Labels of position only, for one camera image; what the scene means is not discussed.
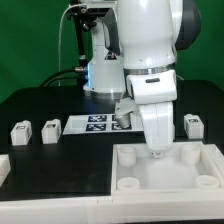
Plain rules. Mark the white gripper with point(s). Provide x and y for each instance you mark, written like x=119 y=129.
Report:
x=154 y=95

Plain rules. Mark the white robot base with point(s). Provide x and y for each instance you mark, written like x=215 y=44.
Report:
x=105 y=72

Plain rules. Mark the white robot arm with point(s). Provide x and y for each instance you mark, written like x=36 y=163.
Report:
x=147 y=34

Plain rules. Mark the white AprilTag base sheet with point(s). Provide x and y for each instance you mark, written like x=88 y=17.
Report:
x=99 y=123

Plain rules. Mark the white fixture piece left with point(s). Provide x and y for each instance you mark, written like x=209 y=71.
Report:
x=5 y=168

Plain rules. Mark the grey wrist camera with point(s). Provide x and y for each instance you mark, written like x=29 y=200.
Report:
x=123 y=108

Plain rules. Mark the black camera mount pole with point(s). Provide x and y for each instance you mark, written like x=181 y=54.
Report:
x=84 y=20

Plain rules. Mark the grey camera on pole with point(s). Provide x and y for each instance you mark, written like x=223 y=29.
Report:
x=96 y=7

